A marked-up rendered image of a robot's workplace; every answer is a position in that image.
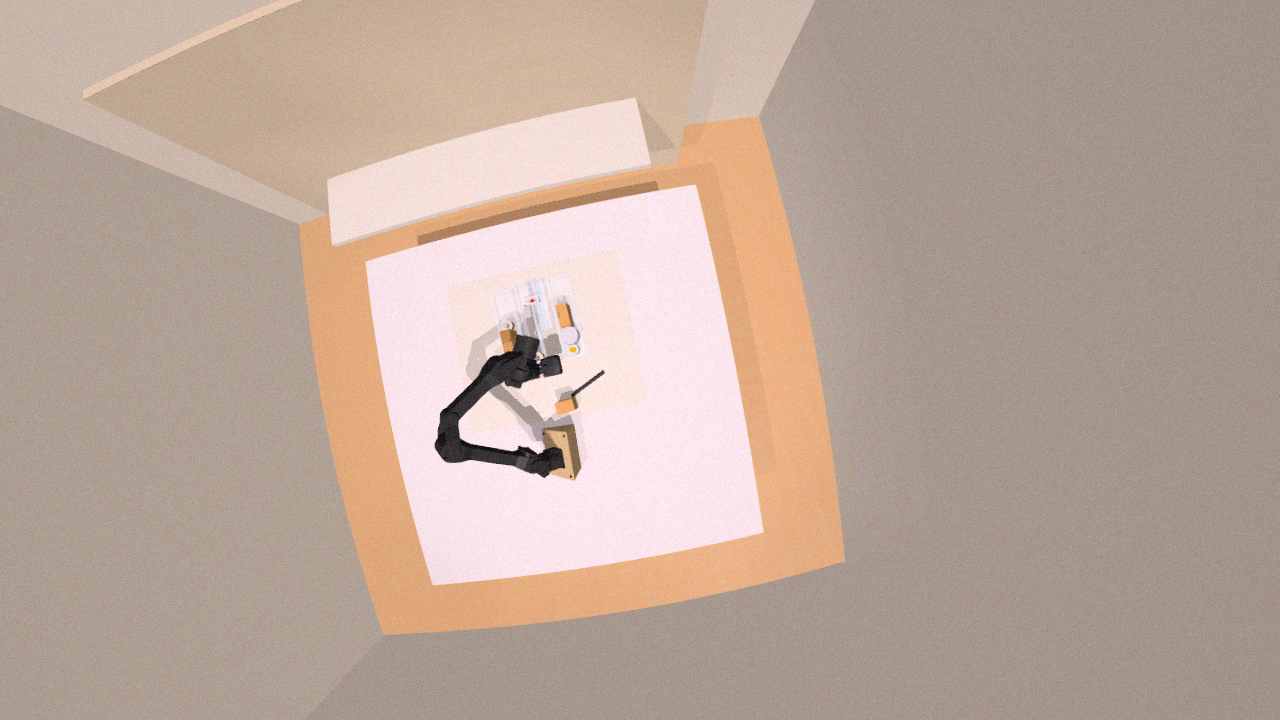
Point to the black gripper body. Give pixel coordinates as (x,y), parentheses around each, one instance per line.
(551,364)

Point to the black thin rod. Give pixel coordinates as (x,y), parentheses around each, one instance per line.
(587,384)

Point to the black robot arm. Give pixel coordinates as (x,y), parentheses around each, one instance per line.
(514,365)

